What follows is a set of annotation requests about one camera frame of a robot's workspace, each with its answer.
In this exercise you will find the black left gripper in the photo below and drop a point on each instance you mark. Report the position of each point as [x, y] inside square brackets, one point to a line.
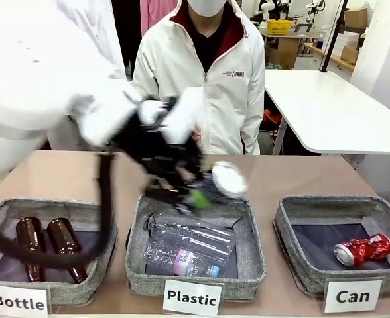
[155, 155]

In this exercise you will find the crushed black drink can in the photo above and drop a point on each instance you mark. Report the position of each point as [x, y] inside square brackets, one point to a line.
[228, 180]

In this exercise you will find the clear plastic bottle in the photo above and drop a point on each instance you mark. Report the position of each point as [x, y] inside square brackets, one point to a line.
[195, 235]

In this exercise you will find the plastic bottle pink blue label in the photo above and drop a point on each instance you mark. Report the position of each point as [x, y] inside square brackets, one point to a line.
[191, 263]

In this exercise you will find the brown glass bottle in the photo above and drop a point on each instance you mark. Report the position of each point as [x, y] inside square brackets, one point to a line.
[65, 245]
[30, 245]

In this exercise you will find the crushed red drink can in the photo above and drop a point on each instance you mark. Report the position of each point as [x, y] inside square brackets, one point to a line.
[364, 249]

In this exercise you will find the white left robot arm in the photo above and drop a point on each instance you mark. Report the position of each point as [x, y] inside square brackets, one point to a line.
[32, 83]

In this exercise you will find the grey fabric basket plastic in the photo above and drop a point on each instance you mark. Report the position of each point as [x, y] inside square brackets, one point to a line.
[248, 265]

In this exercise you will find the grey fabric basket can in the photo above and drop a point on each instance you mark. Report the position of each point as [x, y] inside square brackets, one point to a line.
[314, 238]

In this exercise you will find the grey fabric basket bottle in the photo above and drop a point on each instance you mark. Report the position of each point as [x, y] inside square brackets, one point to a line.
[69, 291]

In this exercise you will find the white Can label sign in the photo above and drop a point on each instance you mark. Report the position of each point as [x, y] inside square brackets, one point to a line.
[353, 295]

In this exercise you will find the person in white jacket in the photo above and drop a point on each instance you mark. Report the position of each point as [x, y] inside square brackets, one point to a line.
[228, 109]

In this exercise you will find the orange object under table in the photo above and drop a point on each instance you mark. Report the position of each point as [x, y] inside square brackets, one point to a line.
[270, 118]

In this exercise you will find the white Plastic label sign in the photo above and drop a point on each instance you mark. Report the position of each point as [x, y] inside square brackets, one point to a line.
[192, 297]

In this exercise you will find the white side table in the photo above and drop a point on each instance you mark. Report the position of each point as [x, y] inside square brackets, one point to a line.
[331, 109]

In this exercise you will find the wooden workbench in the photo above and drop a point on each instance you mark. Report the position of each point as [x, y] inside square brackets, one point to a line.
[286, 49]

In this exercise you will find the white lab coat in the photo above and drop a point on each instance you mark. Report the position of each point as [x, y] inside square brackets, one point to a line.
[110, 33]

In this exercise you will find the pink hanging garment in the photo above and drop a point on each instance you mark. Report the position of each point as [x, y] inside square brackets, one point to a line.
[153, 13]

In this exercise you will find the yellow plastic crate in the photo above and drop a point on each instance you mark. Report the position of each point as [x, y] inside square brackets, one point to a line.
[279, 27]

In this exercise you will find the white face mask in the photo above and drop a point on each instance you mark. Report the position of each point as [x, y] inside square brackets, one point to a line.
[206, 6]

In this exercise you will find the black slanted pole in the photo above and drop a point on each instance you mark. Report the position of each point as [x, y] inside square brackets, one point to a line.
[331, 39]

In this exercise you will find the white Bottle label sign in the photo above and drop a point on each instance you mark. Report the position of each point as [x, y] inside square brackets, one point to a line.
[18, 302]

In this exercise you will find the brown cardboard box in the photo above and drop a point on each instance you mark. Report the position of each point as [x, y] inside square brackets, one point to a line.
[355, 18]

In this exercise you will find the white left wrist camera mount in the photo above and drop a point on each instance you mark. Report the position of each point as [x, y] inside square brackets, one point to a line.
[181, 119]

